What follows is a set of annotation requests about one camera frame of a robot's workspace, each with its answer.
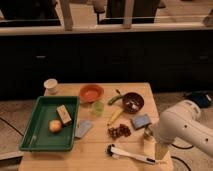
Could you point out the green cucumber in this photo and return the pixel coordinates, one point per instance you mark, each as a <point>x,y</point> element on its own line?
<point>114,99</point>

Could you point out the yellow apple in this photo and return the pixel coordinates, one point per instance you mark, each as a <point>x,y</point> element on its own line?
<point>55,126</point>

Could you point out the wooden block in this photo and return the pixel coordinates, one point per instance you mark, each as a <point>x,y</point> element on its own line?
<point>64,115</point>

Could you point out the black power box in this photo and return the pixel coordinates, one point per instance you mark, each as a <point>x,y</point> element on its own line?
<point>203,100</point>

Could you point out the green plastic tray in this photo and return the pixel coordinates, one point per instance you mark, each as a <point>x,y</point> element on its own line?
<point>37,135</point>

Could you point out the white paper cup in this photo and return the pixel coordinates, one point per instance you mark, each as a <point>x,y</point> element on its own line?
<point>51,86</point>

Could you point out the grey cloth pad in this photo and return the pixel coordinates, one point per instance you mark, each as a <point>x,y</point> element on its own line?
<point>83,127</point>

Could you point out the orange red bowl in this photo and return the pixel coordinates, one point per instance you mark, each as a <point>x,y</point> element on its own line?
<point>90,93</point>

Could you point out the small green cup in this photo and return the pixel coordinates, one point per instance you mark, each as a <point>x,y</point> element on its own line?
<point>97,108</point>

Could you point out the dark brown bowl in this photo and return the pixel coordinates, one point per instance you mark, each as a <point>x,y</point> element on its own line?
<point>132,102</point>

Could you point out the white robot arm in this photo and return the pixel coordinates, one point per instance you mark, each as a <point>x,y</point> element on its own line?
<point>181,120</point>

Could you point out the yellow banana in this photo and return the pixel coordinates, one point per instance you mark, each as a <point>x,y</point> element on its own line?
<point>114,116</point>

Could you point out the blue sponge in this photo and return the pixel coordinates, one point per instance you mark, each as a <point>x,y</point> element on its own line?
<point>140,121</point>

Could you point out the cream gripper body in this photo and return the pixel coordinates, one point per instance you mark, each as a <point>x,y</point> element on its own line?
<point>160,151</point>

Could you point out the white dish brush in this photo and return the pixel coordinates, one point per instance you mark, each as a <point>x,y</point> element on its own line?
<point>112,149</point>

